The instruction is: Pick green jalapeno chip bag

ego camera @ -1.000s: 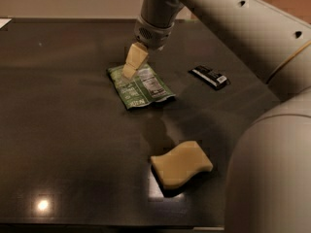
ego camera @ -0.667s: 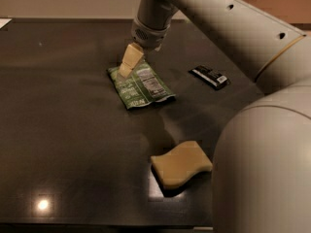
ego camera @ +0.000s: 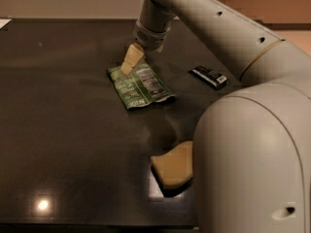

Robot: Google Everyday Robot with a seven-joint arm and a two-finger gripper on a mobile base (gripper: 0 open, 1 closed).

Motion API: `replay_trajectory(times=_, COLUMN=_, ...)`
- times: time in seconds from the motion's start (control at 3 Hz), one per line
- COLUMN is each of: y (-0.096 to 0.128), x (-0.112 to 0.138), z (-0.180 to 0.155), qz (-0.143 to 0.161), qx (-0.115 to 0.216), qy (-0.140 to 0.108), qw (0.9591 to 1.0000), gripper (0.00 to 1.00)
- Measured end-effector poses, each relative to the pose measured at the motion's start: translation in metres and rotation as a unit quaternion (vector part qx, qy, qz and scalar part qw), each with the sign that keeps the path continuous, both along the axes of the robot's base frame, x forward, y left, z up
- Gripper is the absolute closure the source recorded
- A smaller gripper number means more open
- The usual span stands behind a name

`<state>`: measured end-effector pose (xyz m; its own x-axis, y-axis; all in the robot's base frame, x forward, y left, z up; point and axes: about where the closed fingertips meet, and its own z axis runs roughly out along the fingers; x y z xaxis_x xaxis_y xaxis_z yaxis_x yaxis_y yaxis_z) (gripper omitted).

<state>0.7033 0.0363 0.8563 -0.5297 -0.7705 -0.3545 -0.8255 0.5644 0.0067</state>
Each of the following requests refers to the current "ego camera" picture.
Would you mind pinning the green jalapeno chip bag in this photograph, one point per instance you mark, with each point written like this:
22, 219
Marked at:
141, 87

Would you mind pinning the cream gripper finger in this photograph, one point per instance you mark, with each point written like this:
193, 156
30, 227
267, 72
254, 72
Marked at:
133, 55

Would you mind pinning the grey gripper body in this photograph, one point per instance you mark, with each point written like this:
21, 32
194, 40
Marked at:
151, 37

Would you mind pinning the black snack bar wrapper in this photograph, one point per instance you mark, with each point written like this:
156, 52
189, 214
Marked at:
214, 79

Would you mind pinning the yellow wavy sponge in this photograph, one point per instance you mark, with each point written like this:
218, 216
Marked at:
174, 168

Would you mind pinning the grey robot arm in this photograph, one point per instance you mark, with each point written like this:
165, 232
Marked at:
251, 148

